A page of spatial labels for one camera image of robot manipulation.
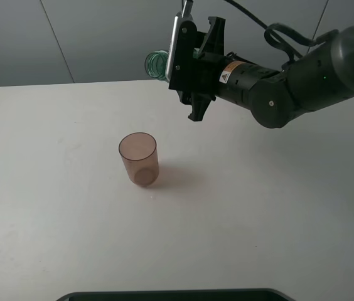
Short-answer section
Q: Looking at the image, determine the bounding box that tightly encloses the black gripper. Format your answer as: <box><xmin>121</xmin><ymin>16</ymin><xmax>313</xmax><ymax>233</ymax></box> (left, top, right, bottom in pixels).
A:
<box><xmin>181</xmin><ymin>16</ymin><xmax>279</xmax><ymax>122</ymax></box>

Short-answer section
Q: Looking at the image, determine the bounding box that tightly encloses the green transparent water bottle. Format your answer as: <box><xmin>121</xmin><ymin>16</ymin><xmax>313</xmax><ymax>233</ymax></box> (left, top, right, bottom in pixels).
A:
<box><xmin>144</xmin><ymin>50</ymin><xmax>168</xmax><ymax>81</ymax></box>

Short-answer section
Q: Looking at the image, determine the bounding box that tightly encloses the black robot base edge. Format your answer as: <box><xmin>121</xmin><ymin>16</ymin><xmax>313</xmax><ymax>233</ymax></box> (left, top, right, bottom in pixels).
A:
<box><xmin>59</xmin><ymin>288</ymin><xmax>292</xmax><ymax>300</ymax></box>

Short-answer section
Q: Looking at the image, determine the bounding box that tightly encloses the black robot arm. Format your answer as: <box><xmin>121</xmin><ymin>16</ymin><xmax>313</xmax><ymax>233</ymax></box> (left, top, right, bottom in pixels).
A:
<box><xmin>169</xmin><ymin>17</ymin><xmax>354</xmax><ymax>129</ymax></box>

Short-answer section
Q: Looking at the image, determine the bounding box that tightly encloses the pink translucent plastic cup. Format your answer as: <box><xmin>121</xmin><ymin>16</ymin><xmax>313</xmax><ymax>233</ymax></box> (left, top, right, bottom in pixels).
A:
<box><xmin>118</xmin><ymin>132</ymin><xmax>159</xmax><ymax>187</ymax></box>

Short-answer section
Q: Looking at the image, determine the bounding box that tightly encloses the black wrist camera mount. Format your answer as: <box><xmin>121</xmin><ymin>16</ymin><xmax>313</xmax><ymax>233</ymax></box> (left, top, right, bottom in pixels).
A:
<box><xmin>166</xmin><ymin>1</ymin><xmax>197</xmax><ymax>92</ymax></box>

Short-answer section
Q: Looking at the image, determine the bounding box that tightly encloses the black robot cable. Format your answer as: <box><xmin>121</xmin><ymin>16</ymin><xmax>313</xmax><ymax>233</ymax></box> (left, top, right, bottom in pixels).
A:
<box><xmin>225</xmin><ymin>0</ymin><xmax>340</xmax><ymax>59</ymax></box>

